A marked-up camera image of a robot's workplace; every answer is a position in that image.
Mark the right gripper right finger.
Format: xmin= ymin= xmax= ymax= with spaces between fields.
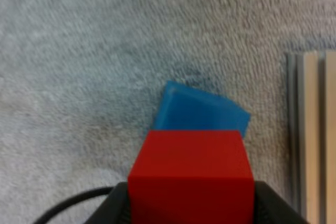
xmin=252 ymin=180 xmax=311 ymax=224

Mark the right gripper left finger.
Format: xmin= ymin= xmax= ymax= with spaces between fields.
xmin=88 ymin=182 xmax=131 ymax=224

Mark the red cube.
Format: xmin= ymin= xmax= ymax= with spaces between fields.
xmin=127 ymin=130 xmax=255 ymax=224

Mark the blue cube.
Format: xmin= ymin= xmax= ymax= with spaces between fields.
xmin=152 ymin=80 xmax=251 ymax=139

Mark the black cable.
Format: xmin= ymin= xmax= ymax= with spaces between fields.
xmin=32 ymin=186 xmax=115 ymax=224

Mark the ribbed aluminium rail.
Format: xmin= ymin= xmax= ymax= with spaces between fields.
xmin=284 ymin=50 xmax=336 ymax=224

